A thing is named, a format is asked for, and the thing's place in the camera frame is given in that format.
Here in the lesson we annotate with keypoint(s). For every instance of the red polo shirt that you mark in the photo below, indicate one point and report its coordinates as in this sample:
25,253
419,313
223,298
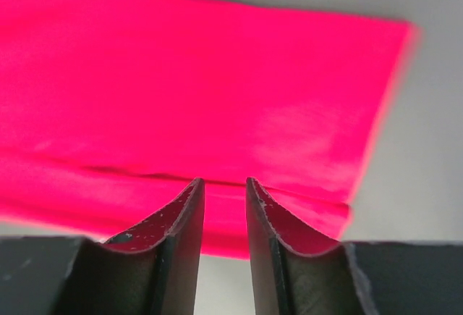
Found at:
110,107

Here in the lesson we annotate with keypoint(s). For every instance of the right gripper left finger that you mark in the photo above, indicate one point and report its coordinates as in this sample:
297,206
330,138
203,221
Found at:
151,268

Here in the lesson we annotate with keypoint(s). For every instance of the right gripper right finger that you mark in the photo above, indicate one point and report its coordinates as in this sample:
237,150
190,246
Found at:
298,270

